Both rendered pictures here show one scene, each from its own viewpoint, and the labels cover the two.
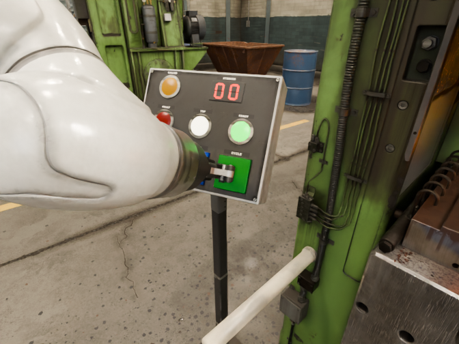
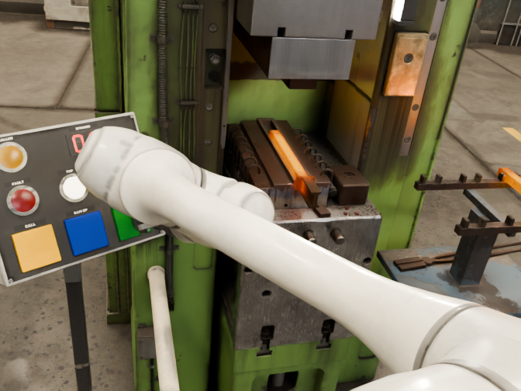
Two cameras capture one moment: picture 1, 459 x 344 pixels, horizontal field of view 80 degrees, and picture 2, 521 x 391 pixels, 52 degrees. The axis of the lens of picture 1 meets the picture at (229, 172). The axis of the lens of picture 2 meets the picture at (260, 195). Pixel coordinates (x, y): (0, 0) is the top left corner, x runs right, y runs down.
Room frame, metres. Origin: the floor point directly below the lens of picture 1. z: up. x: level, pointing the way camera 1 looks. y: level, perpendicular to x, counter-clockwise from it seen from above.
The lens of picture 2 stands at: (-0.14, 0.73, 1.65)
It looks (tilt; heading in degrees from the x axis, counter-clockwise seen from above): 30 degrees down; 296
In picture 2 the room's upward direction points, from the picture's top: 6 degrees clockwise
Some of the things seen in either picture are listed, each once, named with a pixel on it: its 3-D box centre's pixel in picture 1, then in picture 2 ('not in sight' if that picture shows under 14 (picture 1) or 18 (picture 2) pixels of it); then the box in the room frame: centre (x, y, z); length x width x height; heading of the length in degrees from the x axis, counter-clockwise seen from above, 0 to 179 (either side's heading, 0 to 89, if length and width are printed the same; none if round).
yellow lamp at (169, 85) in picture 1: (169, 87); (10, 157); (0.69, 0.15, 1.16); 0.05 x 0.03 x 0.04; 43
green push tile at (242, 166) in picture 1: (232, 174); (131, 219); (0.53, -0.01, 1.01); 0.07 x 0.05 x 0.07; 68
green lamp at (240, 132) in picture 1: (240, 131); not in sight; (0.57, -0.02, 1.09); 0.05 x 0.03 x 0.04; 43
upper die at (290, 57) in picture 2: not in sight; (287, 35); (0.48, -0.56, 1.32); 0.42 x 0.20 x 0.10; 133
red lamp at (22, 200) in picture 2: (163, 121); (22, 200); (0.65, 0.16, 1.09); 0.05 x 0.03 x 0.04; 43
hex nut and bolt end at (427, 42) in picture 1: (425, 54); (214, 67); (0.58, -0.38, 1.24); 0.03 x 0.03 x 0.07; 43
